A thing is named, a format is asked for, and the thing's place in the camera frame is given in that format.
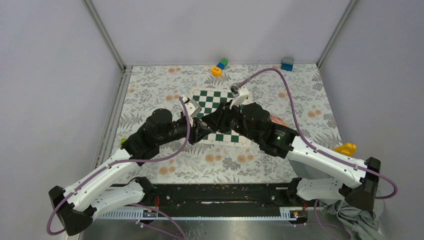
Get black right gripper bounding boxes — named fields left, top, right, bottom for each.
left=201, top=99, right=261, bottom=143

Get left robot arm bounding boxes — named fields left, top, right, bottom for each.
left=48, top=106, right=213, bottom=236

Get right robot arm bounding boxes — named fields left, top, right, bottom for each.
left=201, top=102, right=381, bottom=212

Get person's hand painted nails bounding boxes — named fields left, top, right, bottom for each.
left=270, top=115, right=289, bottom=127

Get green white chessboard mat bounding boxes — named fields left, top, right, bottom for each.
left=191, top=87, right=251, bottom=148

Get orange round toy brick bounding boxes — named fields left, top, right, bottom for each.
left=210, top=66, right=222, bottom=77

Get blue green toy block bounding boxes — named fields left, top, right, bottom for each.
left=216, top=58, right=228, bottom=71

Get floral tablecloth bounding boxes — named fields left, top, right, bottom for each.
left=113, top=63, right=342, bottom=184

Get blue grey toy brick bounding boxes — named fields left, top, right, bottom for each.
left=280, top=56, right=295, bottom=72

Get yellow toy piece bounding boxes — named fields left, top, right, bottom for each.
left=333, top=143, right=357, bottom=157

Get grey cloth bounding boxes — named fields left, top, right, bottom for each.
left=286, top=152, right=385, bottom=240

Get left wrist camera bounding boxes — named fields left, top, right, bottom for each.
left=181, top=95, right=202, bottom=127

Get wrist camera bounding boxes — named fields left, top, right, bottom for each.
left=229, top=84, right=249, bottom=109
left=181, top=95, right=202, bottom=127

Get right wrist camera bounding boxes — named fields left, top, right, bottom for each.
left=229, top=84, right=249, bottom=109

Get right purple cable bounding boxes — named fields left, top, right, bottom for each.
left=236, top=68, right=398, bottom=240

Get purple cable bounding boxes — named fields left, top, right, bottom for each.
left=236, top=68, right=398, bottom=240
left=46, top=96, right=192, bottom=240

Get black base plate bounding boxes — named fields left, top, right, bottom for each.
left=109, top=182, right=319, bottom=220

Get aluminium frame rail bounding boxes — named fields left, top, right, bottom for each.
left=93, top=65, right=134, bottom=168

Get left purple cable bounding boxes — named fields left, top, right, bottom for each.
left=46, top=96, right=192, bottom=240

